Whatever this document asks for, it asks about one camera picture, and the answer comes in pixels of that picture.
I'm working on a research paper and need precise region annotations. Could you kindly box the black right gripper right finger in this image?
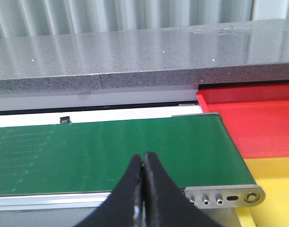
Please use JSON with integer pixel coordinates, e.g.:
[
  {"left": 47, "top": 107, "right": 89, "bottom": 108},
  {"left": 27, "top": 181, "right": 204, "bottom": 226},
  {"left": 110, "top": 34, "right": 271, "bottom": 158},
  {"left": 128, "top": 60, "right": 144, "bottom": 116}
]
[{"left": 144, "top": 152, "right": 221, "bottom": 227}]

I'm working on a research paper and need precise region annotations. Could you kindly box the yellow plastic tray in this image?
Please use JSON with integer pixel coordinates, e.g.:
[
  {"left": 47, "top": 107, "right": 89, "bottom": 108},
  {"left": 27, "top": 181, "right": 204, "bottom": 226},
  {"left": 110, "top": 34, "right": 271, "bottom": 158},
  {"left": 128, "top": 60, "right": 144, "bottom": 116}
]
[{"left": 236, "top": 157, "right": 289, "bottom": 227}]

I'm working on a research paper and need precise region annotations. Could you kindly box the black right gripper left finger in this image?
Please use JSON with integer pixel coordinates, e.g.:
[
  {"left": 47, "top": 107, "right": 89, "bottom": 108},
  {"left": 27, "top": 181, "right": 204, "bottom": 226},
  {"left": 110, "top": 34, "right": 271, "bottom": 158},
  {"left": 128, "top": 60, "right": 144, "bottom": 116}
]
[{"left": 76, "top": 155, "right": 143, "bottom": 227}]

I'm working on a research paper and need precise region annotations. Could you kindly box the white pleated curtain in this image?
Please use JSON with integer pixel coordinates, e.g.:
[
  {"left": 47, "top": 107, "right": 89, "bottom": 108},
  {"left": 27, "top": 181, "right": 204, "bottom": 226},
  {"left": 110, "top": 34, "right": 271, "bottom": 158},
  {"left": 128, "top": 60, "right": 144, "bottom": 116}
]
[{"left": 0, "top": 0, "right": 289, "bottom": 38}]

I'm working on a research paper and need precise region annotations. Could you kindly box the red plastic tray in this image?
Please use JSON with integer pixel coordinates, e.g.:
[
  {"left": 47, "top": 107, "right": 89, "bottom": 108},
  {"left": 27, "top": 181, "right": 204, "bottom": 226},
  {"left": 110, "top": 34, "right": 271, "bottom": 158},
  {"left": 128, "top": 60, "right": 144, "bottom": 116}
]
[{"left": 196, "top": 84, "right": 289, "bottom": 158}]

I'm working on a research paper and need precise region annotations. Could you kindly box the aluminium conveyor frame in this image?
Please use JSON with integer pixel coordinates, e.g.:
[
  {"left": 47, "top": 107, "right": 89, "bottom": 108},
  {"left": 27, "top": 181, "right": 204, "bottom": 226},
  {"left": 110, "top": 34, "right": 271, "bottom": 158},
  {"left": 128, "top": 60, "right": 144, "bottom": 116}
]
[{"left": 0, "top": 113, "right": 266, "bottom": 211}]

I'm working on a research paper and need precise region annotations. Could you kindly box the grey speckled stone counter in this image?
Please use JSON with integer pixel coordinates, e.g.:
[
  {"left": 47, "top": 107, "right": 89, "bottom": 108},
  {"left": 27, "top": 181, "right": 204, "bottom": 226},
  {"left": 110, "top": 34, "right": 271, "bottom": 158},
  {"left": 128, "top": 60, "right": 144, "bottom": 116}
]
[{"left": 0, "top": 19, "right": 289, "bottom": 95}]

